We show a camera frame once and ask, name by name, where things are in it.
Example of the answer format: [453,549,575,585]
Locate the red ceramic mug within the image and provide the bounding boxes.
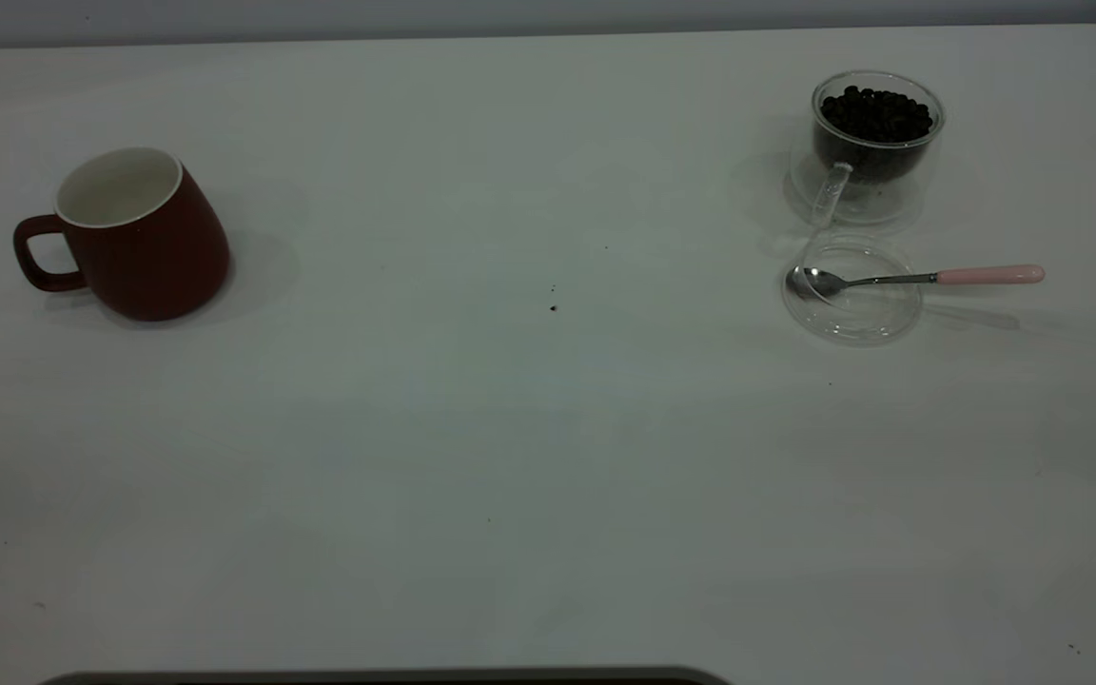
[13,146,232,323]

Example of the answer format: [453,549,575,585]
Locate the metal spoon with pink handle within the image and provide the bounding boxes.
[786,264,1046,302]

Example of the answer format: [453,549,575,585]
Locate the dark coffee beans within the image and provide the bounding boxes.
[814,85,936,184]

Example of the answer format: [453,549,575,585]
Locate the clear glass saucer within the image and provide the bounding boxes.
[781,236,924,345]

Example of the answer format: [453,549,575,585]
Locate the clear glass cup with handle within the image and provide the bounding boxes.
[784,68,946,229]

